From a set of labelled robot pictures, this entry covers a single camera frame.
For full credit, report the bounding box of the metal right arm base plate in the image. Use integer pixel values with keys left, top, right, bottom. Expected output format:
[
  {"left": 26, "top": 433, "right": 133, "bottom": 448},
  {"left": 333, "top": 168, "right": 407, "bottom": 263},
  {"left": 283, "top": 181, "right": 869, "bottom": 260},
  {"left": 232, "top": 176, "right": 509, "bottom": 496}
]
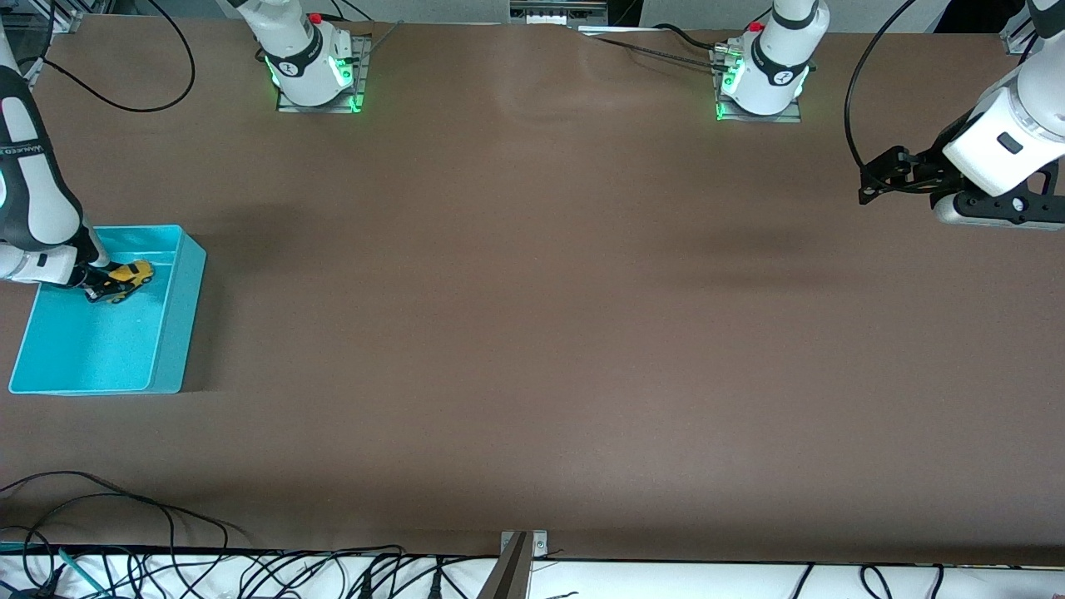
[{"left": 276, "top": 33, "right": 371, "bottom": 113}]

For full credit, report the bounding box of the thin black cable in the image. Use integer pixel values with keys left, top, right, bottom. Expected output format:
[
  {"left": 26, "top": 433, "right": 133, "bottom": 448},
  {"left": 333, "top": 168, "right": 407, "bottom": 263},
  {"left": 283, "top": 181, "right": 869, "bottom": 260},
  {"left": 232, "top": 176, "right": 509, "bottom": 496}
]
[{"left": 582, "top": 32, "right": 725, "bottom": 69}]

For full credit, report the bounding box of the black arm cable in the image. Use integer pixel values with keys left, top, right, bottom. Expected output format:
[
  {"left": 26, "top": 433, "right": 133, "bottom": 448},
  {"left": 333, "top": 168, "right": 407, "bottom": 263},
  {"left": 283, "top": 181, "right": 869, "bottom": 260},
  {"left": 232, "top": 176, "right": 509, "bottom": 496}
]
[
  {"left": 844, "top": 0, "right": 918, "bottom": 167},
  {"left": 37, "top": 0, "right": 196, "bottom": 113}
]

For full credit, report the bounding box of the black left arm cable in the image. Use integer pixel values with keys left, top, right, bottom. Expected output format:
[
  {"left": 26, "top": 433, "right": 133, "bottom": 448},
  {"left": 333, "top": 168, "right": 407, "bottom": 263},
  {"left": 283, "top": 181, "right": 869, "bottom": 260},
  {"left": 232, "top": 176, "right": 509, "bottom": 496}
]
[{"left": 844, "top": 0, "right": 918, "bottom": 167}]

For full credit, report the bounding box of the black base cable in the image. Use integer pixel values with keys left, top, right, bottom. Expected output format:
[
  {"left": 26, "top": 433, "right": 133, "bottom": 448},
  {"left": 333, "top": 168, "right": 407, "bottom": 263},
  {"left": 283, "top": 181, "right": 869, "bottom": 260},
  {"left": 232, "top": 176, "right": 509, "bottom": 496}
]
[
  {"left": 316, "top": 0, "right": 371, "bottom": 24},
  {"left": 651, "top": 23, "right": 725, "bottom": 52}
]

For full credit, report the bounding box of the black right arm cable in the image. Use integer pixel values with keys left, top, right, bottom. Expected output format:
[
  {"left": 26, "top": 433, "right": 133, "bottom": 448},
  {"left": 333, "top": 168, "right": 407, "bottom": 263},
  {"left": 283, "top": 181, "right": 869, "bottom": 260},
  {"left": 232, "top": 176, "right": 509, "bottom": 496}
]
[{"left": 37, "top": 0, "right": 196, "bottom": 113}]

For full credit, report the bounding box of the metal camera stand bracket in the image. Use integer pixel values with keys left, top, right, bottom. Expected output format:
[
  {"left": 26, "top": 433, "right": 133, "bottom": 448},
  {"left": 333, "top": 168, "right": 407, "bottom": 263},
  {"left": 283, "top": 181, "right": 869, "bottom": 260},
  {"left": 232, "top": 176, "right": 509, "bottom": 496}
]
[{"left": 499, "top": 530, "right": 550, "bottom": 599}]

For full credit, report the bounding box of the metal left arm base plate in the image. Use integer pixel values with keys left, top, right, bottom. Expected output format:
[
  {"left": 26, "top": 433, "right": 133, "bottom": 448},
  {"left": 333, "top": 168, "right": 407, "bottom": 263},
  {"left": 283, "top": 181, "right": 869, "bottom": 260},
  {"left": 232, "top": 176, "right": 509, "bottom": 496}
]
[{"left": 716, "top": 46, "right": 804, "bottom": 124}]

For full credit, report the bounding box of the white power strip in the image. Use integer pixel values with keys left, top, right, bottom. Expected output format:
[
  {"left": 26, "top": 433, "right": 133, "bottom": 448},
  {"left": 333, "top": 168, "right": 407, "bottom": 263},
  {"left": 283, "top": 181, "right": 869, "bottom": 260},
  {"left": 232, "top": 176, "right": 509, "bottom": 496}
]
[{"left": 509, "top": 0, "right": 608, "bottom": 26}]

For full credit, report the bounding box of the teal cable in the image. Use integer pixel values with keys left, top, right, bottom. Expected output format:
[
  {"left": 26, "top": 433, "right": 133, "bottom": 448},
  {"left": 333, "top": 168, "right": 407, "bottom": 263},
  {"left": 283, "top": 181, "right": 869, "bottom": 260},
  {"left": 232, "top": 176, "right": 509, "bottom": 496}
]
[{"left": 57, "top": 547, "right": 111, "bottom": 597}]

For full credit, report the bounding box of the turquoise plastic bin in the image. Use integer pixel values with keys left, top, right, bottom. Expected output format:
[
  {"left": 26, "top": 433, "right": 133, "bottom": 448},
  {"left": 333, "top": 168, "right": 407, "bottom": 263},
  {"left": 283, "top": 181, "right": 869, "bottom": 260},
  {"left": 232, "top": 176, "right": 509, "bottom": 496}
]
[{"left": 8, "top": 225, "right": 207, "bottom": 395}]

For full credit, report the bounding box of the yellow beetle toy car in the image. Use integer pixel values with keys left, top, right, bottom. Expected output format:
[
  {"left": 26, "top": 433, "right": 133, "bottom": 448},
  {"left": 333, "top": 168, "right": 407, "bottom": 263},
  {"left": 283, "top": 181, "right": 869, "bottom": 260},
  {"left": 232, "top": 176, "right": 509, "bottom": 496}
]
[{"left": 102, "top": 259, "right": 156, "bottom": 304}]

